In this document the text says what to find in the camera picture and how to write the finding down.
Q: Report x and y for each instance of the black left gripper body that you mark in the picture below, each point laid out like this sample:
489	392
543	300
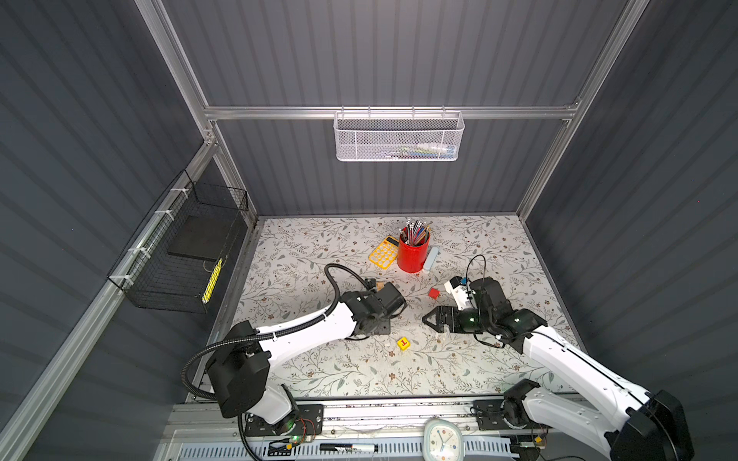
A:
383	327

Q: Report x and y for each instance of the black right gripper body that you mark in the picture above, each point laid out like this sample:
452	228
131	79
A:
465	319

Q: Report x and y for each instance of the yellow letter cube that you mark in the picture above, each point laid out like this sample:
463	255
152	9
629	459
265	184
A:
404	344

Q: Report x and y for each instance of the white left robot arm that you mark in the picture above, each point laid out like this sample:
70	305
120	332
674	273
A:
241	371

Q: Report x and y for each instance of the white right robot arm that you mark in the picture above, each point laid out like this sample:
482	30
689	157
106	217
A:
624	421

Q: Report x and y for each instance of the yellow calculator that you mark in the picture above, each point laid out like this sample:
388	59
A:
385	254

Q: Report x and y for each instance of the red pen cup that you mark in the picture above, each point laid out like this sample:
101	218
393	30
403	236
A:
412	251

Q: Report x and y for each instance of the grey flat eraser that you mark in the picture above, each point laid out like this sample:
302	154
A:
431	259

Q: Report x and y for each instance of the bundle of pens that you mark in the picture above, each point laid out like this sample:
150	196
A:
415	233

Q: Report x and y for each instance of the white analog clock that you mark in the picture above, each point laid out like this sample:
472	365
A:
442	441

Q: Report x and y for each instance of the black marker pen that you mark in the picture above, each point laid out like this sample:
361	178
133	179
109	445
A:
349	448

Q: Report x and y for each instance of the yellow highlighter pen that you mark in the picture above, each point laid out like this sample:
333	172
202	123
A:
212	282

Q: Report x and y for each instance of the black foam pad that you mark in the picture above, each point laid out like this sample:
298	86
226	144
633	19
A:
201	238

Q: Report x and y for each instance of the white wire basket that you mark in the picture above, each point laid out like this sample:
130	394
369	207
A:
410	137

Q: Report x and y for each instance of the black wire basket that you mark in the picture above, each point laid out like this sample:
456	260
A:
179	259

